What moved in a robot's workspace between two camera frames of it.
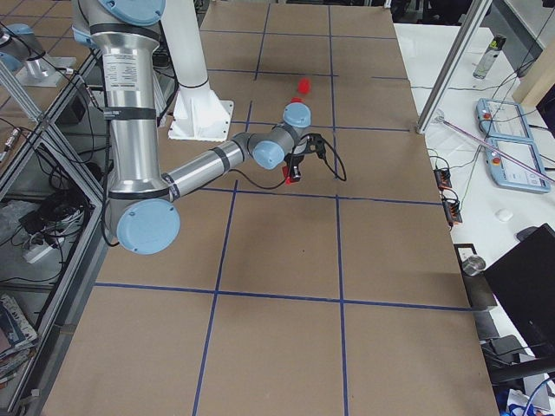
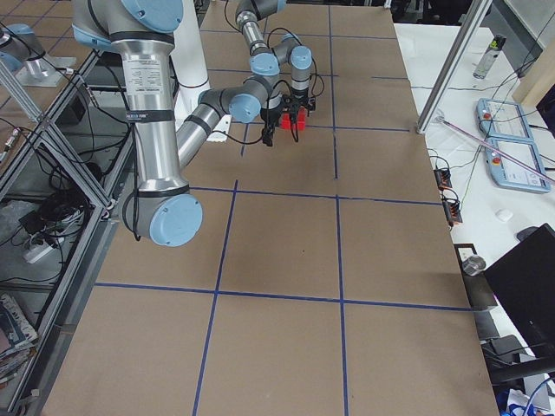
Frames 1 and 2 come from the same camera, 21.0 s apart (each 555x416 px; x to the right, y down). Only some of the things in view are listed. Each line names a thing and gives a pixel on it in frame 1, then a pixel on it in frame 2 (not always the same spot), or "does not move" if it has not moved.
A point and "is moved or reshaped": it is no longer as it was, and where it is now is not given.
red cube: x=286 y=174 is moved or reshaped
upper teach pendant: x=503 y=120 does not move
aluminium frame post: x=466 y=35 does not move
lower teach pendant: x=509 y=173 does not move
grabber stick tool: x=441 y=120 does not move
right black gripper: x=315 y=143 -> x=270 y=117
